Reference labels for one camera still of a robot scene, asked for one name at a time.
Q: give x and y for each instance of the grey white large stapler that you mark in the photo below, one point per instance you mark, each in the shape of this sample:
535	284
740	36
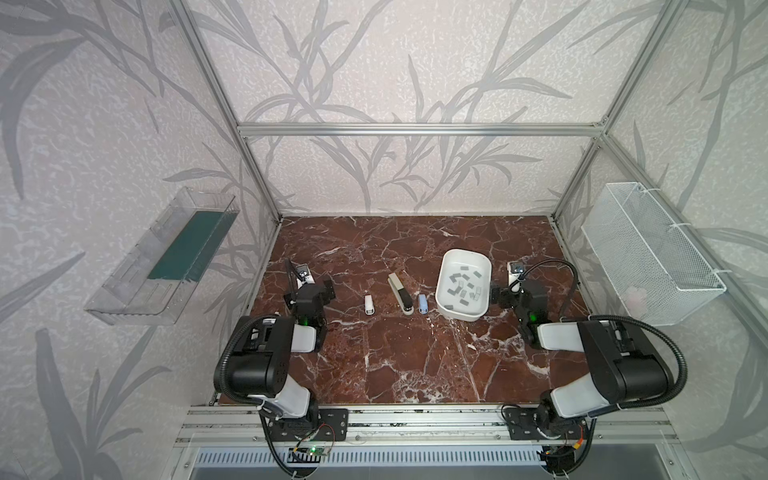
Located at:
403	297

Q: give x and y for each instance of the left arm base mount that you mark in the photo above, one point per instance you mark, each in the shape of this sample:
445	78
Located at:
325	424

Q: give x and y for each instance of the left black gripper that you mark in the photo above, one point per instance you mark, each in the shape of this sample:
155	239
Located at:
306	287

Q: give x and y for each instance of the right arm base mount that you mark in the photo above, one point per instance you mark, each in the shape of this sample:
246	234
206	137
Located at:
534	423

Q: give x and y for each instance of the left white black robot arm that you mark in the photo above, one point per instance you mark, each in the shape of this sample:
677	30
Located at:
254	365

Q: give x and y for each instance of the clear wall shelf green mat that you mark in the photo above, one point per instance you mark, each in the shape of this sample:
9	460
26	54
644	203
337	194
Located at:
155	281

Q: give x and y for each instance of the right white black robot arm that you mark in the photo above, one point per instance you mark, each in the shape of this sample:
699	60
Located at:
631	364

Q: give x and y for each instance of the aluminium front rail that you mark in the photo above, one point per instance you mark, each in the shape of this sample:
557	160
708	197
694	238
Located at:
413	424

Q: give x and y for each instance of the small white stapler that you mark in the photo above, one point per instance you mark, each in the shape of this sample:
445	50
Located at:
369	305

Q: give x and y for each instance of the green circuit board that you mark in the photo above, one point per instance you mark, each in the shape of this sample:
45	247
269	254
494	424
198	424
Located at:
312	453

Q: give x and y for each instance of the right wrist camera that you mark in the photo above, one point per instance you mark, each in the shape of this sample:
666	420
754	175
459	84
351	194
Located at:
514	271

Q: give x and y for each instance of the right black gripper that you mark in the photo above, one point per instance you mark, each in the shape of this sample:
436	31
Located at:
519	291

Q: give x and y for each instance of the white wire mesh basket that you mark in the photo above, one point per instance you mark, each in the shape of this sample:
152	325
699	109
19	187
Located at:
658	274

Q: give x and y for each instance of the white plastic tray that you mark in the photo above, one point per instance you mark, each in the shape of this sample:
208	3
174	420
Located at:
454	261

